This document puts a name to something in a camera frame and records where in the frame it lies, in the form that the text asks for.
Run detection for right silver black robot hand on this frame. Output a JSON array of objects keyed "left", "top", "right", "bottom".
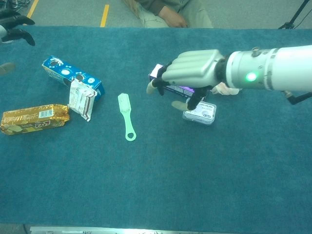
[{"left": 146, "top": 49, "right": 225, "bottom": 111}]

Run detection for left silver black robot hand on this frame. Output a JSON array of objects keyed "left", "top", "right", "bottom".
[{"left": 0, "top": 11, "right": 36, "bottom": 76}]

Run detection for purple toothpaste box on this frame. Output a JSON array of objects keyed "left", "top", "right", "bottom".
[{"left": 148, "top": 63, "right": 208, "bottom": 101}]

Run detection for pink mesh bath pouf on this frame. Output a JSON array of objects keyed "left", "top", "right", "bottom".
[{"left": 211, "top": 82, "right": 241, "bottom": 96}]

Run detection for small clear purple case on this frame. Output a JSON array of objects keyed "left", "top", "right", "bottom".
[{"left": 182, "top": 101, "right": 217, "bottom": 127}]

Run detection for blue cookie box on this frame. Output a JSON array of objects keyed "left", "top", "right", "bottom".
[{"left": 41, "top": 55, "right": 106, "bottom": 102}]

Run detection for gold foil biscuit pack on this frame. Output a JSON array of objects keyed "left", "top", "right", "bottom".
[{"left": 0, "top": 103, "right": 71, "bottom": 136}]

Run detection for white sachet packet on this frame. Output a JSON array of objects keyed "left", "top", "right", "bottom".
[{"left": 67, "top": 78, "right": 98, "bottom": 122}]

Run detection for seated person in khaki clothes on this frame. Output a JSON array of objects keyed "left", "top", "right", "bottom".
[{"left": 136, "top": 0, "right": 214, "bottom": 29}]

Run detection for green plastic handle tool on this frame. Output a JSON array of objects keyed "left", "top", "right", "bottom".
[{"left": 117, "top": 93, "right": 137, "bottom": 141}]

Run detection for teal felt table cover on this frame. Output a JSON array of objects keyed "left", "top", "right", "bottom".
[{"left": 0, "top": 24, "right": 312, "bottom": 224}]

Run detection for black tripod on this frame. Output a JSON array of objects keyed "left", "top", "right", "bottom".
[{"left": 278, "top": 0, "right": 312, "bottom": 30}]

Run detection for black floor cables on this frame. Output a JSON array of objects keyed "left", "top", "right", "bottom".
[{"left": 0, "top": 0, "right": 32, "bottom": 19}]

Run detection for aluminium table edge rail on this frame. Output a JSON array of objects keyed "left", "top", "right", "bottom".
[{"left": 29, "top": 226, "right": 234, "bottom": 234}]

